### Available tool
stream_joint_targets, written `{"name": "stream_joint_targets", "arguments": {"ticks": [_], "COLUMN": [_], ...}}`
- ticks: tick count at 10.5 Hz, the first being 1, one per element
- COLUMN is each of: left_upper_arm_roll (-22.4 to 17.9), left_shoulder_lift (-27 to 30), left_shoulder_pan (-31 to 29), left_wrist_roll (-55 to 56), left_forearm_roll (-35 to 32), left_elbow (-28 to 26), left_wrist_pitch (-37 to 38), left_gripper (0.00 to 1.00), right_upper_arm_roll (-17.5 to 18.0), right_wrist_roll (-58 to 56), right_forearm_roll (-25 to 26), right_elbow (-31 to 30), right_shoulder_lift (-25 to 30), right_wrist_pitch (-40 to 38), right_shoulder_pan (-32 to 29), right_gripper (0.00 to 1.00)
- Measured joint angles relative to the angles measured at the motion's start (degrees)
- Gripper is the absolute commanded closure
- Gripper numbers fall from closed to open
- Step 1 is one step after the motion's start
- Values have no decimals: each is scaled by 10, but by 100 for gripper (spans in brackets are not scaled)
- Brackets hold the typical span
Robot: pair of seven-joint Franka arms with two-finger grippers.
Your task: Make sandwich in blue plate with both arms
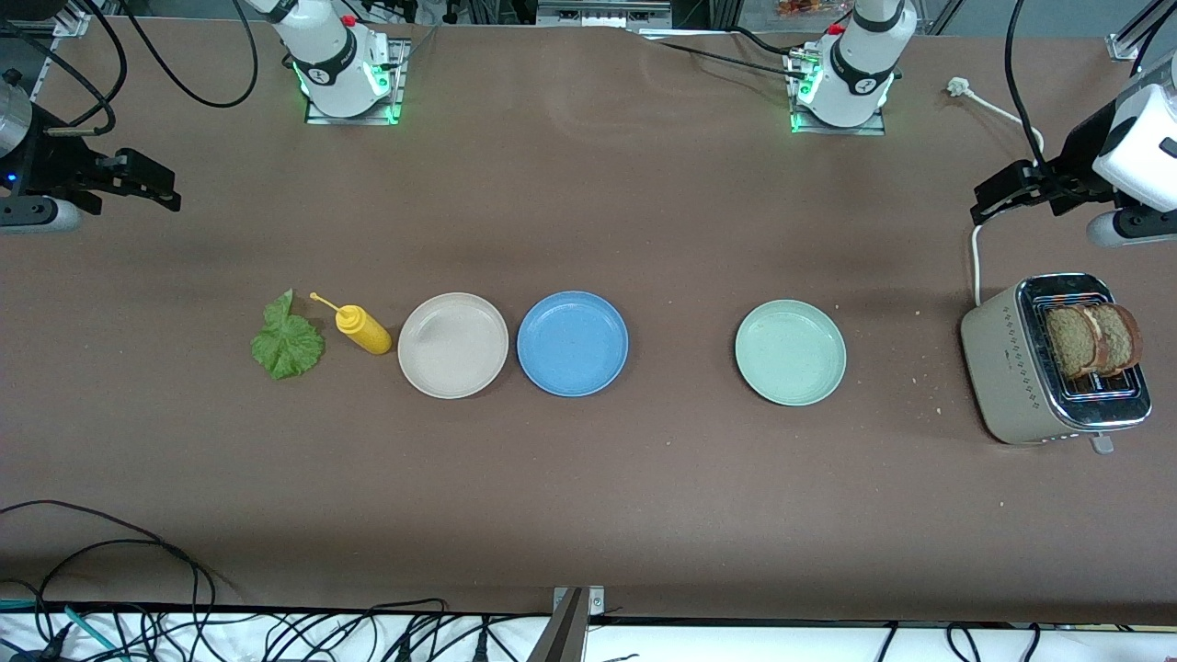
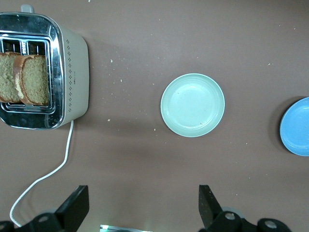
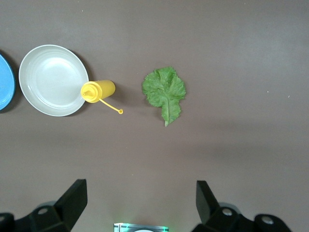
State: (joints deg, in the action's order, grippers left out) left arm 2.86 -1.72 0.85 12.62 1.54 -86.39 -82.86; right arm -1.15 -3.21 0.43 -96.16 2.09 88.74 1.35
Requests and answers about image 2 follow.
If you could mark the brown bread slice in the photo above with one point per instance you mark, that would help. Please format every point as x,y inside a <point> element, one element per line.
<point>36,79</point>
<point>7,77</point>

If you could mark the blue round plate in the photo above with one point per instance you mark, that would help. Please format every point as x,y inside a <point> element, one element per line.
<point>297,128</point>

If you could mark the beige chrome toaster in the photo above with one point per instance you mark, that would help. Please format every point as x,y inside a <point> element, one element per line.
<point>74,72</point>

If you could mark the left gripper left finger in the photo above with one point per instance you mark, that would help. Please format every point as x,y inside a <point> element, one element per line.
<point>72,210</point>

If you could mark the mint green round plate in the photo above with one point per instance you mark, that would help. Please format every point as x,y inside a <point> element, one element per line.
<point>193,105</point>

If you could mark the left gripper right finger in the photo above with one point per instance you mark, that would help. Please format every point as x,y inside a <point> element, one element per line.
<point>210,207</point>

